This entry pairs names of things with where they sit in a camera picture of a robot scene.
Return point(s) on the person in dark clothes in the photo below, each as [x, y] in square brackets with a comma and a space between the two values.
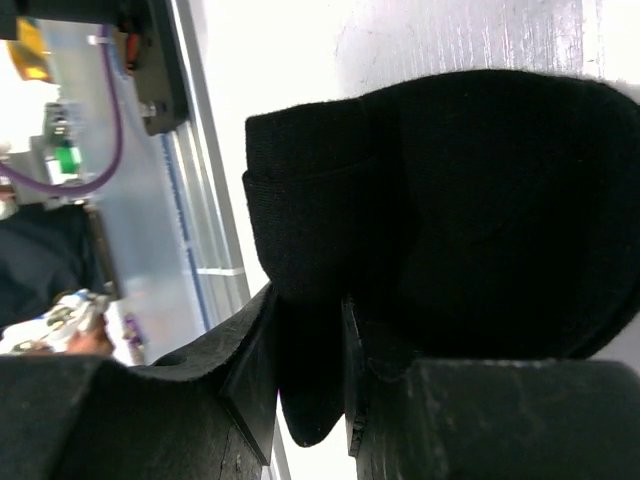
[54, 293]

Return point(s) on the black sock white stripes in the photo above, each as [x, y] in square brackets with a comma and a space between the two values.
[488, 214]

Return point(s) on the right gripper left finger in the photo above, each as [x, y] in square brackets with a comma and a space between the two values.
[203, 411]

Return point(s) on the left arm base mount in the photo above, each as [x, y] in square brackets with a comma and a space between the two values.
[149, 50]

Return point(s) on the aluminium frame rail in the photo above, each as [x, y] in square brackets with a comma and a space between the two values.
[174, 231]

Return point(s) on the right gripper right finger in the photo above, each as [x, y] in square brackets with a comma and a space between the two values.
[410, 416]

